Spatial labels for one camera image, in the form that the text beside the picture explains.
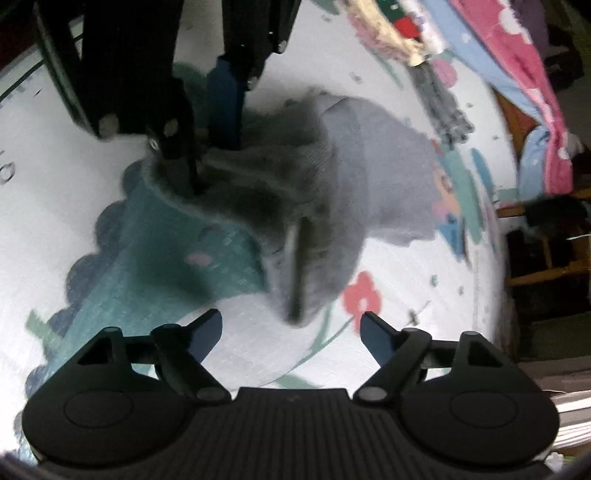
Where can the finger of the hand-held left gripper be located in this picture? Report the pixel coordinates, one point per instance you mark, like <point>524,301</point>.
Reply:
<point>178,152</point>
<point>226,108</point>

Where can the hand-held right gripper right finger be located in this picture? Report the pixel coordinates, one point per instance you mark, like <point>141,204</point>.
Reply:
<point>373,336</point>

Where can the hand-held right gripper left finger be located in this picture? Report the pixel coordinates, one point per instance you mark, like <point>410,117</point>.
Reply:
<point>208,333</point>

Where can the grey sock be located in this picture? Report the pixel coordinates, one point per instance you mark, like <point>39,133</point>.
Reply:
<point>323,184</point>

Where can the colourful cloth pile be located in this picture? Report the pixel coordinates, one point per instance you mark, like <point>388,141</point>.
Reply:
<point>392,27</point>

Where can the wooden stool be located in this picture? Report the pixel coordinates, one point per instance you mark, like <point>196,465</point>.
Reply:
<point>545,240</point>

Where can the stack of grey socks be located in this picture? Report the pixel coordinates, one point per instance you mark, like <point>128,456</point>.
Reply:
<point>443,104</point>

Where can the pink and blue blanket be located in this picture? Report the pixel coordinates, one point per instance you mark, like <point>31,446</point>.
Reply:
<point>521,69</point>

